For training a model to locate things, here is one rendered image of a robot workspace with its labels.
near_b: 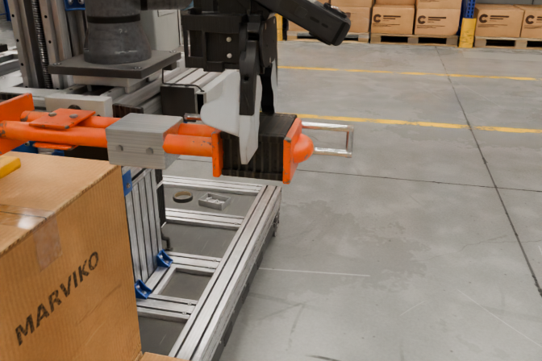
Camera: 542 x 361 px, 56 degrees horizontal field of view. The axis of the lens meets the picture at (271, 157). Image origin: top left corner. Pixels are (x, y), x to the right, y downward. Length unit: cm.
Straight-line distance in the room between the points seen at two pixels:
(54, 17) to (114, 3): 25
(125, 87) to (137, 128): 59
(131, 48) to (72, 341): 63
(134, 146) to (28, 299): 26
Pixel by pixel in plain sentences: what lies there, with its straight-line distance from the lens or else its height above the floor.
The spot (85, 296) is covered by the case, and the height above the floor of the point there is 78.
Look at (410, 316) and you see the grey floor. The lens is 206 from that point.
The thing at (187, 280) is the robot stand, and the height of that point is 21.
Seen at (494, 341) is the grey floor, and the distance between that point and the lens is 205.
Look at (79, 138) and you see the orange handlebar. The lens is 61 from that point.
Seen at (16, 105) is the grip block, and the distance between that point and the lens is 70.
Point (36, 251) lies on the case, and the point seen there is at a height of 91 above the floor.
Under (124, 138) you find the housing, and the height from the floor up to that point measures 108.
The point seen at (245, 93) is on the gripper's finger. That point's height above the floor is 114.
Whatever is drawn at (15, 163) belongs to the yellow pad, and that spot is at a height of 96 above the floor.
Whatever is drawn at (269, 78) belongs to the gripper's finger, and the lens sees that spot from 56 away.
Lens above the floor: 127
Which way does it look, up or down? 22 degrees down
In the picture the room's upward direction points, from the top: straight up
